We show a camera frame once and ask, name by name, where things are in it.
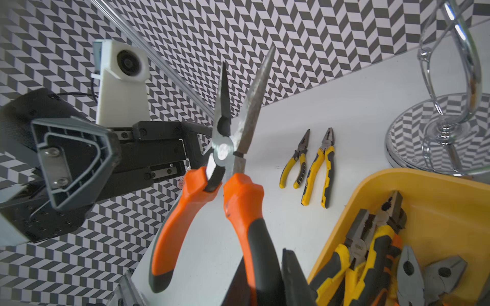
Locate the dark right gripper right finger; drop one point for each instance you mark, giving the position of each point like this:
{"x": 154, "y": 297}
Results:
{"x": 297, "y": 289}

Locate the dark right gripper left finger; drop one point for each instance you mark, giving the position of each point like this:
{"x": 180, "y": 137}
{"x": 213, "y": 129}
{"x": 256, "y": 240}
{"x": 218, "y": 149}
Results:
{"x": 239, "y": 292}

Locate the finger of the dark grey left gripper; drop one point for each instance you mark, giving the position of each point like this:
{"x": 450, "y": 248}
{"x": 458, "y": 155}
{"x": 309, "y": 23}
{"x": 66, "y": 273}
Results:
{"x": 77, "y": 158}

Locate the orange black needle-nose pliers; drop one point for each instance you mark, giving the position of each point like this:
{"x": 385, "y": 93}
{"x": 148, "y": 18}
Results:
{"x": 242, "y": 201}

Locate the small yellow needle-nose pliers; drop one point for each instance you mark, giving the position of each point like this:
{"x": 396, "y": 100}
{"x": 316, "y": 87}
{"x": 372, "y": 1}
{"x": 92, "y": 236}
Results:
{"x": 299, "y": 155}

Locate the yellow black pliers in box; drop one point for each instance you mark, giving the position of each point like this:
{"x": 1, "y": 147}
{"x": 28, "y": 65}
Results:
{"x": 335, "y": 282}

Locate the grey steel pliers in box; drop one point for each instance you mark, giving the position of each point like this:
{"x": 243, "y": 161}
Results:
{"x": 427, "y": 286}

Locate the yellow plastic storage box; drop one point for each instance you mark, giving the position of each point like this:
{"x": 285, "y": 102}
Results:
{"x": 446, "y": 216}

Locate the orange handled pliers in box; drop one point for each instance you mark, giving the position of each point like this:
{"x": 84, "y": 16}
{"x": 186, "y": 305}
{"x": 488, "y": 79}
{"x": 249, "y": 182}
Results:
{"x": 372, "y": 285}

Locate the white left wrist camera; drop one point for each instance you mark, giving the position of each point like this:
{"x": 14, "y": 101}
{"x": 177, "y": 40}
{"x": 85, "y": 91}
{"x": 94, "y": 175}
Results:
{"x": 122, "y": 71}

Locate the aluminium corner post left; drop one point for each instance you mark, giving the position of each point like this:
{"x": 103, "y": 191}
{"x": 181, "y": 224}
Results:
{"x": 138, "y": 40}

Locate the chrome wire glass stand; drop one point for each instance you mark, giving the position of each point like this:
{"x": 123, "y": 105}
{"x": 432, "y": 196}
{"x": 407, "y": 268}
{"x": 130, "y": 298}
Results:
{"x": 445, "y": 134}

